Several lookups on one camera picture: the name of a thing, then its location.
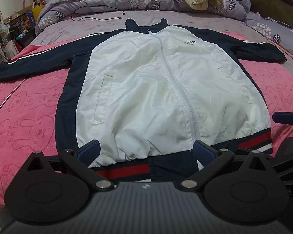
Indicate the purple bed sheet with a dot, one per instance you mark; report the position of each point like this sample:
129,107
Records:
197,20

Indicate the pink rabbit-print blanket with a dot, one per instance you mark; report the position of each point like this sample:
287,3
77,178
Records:
26,114

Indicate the thin metal rod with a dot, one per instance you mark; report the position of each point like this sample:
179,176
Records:
11,95

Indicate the yellow paper bag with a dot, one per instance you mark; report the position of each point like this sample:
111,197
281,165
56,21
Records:
37,12

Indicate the colourful printed box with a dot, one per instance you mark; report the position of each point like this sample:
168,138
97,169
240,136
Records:
22,22

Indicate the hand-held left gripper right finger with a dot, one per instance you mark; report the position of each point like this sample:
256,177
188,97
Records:
202,151

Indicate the white and navy zip jacket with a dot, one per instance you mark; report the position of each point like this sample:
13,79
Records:
136,78

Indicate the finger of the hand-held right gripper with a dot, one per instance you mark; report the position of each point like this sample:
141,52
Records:
283,118

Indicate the dark bed headboard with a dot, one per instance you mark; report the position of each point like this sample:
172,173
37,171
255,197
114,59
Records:
278,4

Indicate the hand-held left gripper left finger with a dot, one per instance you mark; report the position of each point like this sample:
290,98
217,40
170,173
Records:
89,151

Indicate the purple patterned pillow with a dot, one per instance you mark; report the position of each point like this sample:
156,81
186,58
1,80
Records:
285,39

